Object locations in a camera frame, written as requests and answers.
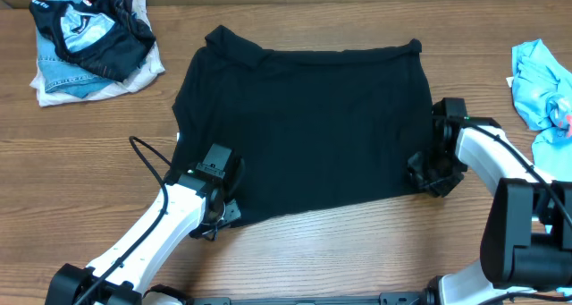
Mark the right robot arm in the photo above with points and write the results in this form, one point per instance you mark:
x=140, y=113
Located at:
x=525, y=251

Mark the folded blue denim jeans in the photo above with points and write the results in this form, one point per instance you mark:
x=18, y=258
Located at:
x=62, y=74

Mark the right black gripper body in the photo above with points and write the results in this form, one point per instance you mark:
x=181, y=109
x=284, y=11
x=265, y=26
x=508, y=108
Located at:
x=437, y=169

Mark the black and grey jersey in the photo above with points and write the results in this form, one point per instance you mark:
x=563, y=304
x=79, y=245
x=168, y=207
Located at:
x=118, y=53

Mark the black t-shirt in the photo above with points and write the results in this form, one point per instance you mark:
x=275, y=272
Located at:
x=316, y=129

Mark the light blue garment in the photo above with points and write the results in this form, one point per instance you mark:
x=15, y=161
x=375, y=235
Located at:
x=541, y=91

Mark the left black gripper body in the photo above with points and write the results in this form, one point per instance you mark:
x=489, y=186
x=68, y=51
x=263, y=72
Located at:
x=217, y=220

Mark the folded white cloth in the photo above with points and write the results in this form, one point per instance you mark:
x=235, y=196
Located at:
x=145, y=74

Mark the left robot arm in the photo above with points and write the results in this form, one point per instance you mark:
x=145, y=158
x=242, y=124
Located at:
x=198, y=204

